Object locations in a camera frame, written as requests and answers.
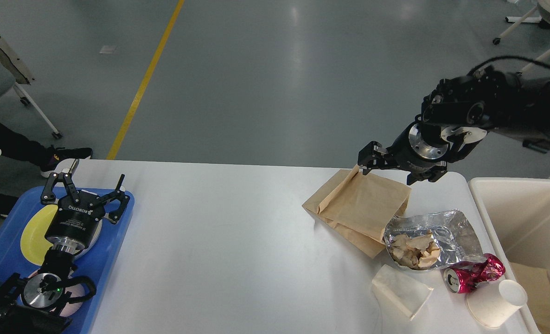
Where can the yellow plastic plate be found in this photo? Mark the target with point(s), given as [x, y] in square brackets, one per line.
[33, 244]

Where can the white paper napkin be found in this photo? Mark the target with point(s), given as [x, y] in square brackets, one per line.
[401, 292]

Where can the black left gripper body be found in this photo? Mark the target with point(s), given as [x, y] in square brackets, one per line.
[61, 230]

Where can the beige plastic bin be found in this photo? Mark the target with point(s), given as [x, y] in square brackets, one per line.
[516, 214]

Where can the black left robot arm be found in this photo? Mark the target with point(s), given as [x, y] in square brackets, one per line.
[15, 317]

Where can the white chair base right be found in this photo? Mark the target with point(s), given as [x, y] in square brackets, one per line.
[539, 15]

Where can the foil tray with crumpled paper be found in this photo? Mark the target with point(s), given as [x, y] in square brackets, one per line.
[432, 241]

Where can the red object under arm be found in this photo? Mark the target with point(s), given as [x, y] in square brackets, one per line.
[464, 276]

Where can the white paper cup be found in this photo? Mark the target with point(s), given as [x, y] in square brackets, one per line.
[493, 303]

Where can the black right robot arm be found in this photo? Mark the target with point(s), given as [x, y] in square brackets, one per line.
[457, 115]

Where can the person in black clothes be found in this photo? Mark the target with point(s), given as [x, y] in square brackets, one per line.
[18, 147]

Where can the large brown paper bag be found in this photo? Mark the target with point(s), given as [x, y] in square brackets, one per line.
[536, 283]

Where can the blue plastic tray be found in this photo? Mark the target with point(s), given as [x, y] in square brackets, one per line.
[97, 263]

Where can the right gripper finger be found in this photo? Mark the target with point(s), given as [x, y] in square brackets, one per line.
[375, 157]
[431, 175]

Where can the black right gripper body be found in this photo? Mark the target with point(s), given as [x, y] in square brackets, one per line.
[417, 149]

